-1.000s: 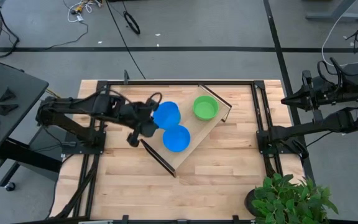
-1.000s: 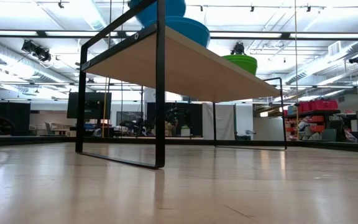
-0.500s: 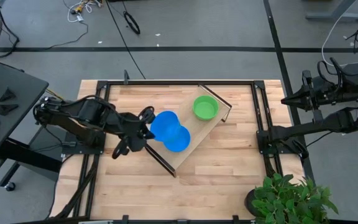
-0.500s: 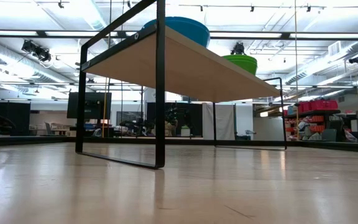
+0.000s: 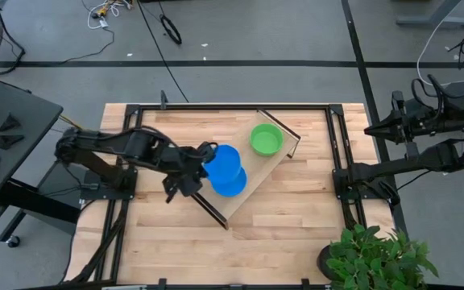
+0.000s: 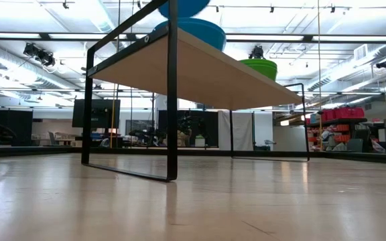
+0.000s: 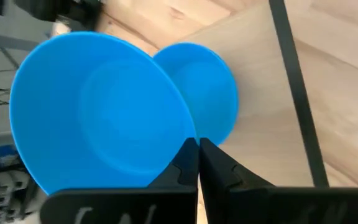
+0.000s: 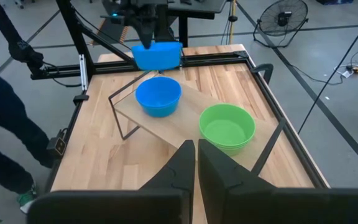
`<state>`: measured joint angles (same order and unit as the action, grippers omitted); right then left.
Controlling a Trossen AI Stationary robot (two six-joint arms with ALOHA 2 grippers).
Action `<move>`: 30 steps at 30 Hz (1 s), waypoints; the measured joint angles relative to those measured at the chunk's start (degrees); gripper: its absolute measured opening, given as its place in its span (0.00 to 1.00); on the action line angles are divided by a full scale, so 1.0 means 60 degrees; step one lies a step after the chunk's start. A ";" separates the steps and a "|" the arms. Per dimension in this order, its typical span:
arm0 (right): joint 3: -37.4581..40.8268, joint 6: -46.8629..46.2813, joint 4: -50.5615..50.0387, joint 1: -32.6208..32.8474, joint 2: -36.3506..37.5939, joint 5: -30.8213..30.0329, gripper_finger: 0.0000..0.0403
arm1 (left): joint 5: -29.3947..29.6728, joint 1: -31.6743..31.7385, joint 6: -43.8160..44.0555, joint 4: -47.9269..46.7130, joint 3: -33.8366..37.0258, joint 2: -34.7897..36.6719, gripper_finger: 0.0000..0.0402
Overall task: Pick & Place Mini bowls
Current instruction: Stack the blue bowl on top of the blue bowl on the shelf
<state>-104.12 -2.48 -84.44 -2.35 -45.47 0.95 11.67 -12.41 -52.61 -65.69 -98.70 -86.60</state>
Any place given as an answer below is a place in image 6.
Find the small blue plastic bowl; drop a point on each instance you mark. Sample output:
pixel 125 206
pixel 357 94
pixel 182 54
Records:
pixel 193 8

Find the black partition panel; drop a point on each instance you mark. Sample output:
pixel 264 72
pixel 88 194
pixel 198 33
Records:
pixel 211 120

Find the person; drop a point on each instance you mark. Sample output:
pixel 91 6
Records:
pixel 183 139

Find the small potted plant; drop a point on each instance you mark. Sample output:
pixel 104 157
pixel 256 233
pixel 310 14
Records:
pixel 200 142

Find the wooden riser shelf black legs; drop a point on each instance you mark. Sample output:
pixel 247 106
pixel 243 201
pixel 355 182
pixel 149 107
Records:
pixel 196 77

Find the white curtain panel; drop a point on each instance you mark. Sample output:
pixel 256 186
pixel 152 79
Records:
pixel 241 130

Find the black beam with light strips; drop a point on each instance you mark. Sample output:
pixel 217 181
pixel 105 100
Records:
pixel 220 37

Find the black monitor screen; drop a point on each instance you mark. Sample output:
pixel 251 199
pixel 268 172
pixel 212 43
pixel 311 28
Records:
pixel 96 114

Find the grey office chair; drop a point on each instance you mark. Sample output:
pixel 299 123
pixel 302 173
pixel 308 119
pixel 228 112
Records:
pixel 355 145
pixel 53 138

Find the metal shelf with red bins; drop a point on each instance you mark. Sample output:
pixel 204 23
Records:
pixel 343 113

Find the black track light cluster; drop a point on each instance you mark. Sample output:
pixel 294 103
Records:
pixel 40 55

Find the black camera on mount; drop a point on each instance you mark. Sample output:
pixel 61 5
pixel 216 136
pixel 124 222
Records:
pixel 256 53

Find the silver air duct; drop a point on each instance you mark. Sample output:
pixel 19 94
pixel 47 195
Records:
pixel 323 83

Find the black aluminium rig frame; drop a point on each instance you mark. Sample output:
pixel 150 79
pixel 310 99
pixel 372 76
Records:
pixel 347 155

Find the black dome camera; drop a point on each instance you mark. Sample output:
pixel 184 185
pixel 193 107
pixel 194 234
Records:
pixel 384 63

